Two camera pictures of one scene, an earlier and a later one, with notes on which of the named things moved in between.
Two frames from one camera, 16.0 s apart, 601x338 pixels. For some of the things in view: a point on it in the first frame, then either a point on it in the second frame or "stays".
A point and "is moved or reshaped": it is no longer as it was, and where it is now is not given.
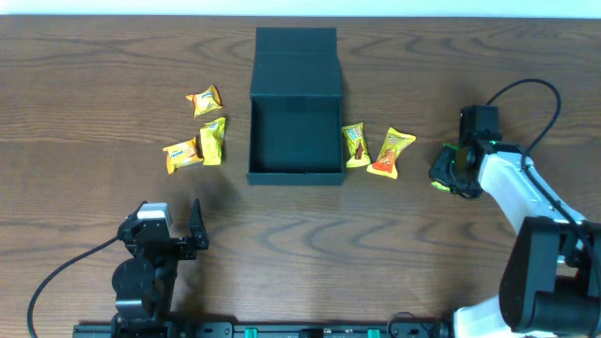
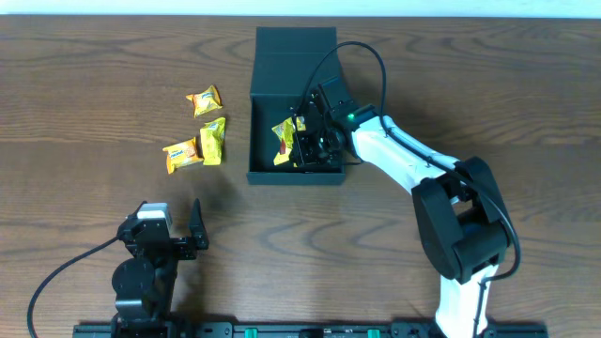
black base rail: [396, 329] stays
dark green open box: [296, 123] stays
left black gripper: [199, 239] stays
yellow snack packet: [212, 136] stays
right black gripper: [468, 189] to [300, 153]
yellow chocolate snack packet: [354, 136] is moved or reshaped
